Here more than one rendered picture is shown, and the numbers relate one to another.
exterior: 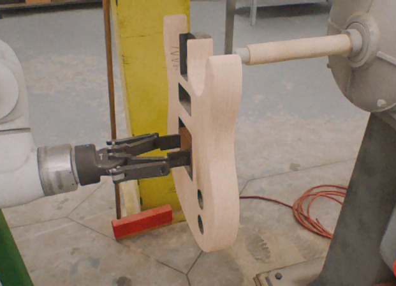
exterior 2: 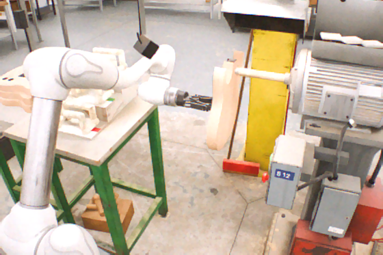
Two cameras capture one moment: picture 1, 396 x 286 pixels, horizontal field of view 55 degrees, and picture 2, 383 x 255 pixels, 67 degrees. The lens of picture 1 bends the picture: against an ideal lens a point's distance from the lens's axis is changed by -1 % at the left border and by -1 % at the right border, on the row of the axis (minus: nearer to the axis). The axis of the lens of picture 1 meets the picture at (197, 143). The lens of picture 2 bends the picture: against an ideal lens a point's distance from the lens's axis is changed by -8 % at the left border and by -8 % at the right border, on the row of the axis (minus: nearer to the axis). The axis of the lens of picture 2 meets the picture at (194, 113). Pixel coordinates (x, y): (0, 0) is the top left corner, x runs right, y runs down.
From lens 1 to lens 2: 0.83 m
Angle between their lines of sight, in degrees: 33
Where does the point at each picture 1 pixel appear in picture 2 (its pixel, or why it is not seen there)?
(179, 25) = (239, 55)
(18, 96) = (166, 66)
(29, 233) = (185, 149)
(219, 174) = (213, 112)
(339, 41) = (279, 76)
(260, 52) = (243, 71)
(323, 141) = not seen: outside the picture
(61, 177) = (170, 98)
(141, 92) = (257, 89)
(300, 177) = not seen: hidden behind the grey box
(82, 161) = (179, 96)
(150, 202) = (249, 158)
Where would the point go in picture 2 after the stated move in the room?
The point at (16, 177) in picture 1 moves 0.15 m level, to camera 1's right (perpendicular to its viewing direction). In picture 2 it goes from (156, 93) to (181, 102)
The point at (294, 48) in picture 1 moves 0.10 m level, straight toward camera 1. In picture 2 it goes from (258, 73) to (239, 80)
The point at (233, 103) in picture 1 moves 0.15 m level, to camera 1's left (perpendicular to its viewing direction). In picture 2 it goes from (220, 85) to (190, 76)
